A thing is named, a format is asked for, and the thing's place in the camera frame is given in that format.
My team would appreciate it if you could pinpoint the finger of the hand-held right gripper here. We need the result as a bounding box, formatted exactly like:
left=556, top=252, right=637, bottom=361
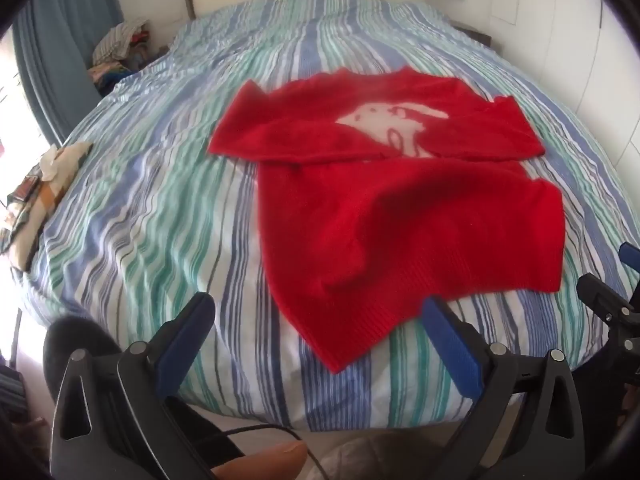
left=590, top=275, right=640, bottom=333
left=619, top=241, right=640, bottom=272

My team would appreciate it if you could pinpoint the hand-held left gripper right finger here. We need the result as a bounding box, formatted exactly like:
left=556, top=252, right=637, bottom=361
left=421, top=297, right=585, bottom=480

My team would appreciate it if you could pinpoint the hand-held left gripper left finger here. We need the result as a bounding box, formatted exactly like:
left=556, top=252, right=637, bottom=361
left=49, top=291, right=236, bottom=480

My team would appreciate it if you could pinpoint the red knit sweater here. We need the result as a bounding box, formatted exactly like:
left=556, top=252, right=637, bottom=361
left=207, top=67, right=566, bottom=375

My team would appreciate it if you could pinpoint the pile of clothes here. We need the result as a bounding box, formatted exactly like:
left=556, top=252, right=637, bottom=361
left=87, top=19, right=151, bottom=98

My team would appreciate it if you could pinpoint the person's left hand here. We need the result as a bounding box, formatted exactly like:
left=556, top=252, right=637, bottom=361
left=212, top=441, right=308, bottom=480

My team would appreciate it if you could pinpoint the striped bedspread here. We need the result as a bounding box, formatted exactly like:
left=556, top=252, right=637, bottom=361
left=10, top=0, right=640, bottom=431

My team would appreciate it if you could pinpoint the white wardrobe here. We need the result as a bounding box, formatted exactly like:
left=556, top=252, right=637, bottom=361
left=492, top=0, right=640, bottom=186

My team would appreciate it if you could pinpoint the blue curtain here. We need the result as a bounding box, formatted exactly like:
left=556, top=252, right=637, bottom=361
left=12, top=0, right=123, bottom=143

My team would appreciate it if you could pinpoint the black cable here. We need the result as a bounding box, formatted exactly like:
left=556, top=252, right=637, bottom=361
left=220, top=424, right=326, bottom=480

